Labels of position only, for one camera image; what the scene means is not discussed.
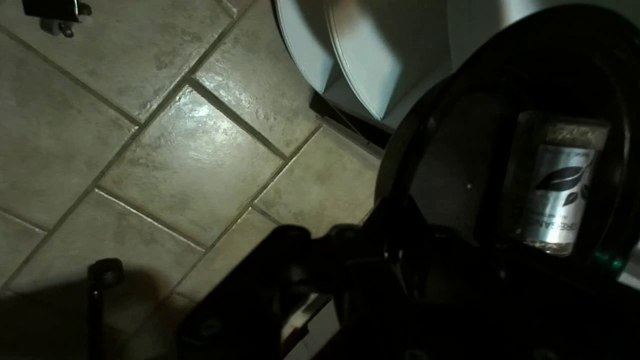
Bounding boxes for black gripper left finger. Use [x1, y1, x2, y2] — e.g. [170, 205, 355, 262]
[176, 225, 314, 360]

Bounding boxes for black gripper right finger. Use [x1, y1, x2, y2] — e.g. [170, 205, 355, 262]
[314, 204, 640, 360]

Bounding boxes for black bowl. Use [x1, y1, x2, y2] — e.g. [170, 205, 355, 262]
[376, 4, 640, 285]

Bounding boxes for silver labelled packet in bowl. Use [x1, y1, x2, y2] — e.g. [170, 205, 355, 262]
[516, 112, 611, 256]

